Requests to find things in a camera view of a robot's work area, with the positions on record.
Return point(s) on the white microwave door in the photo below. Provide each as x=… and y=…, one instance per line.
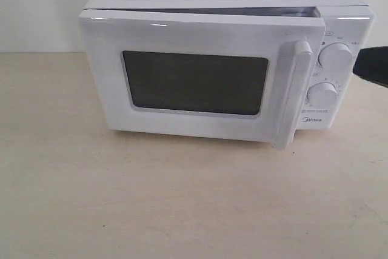
x=234, y=77

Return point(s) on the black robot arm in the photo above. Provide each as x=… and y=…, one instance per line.
x=371, y=65

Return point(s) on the white microwave oven body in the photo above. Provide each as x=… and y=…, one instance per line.
x=346, y=21

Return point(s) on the lower white timer knob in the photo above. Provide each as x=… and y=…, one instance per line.
x=323, y=94

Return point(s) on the upper white power knob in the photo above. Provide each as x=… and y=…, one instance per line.
x=335, y=56

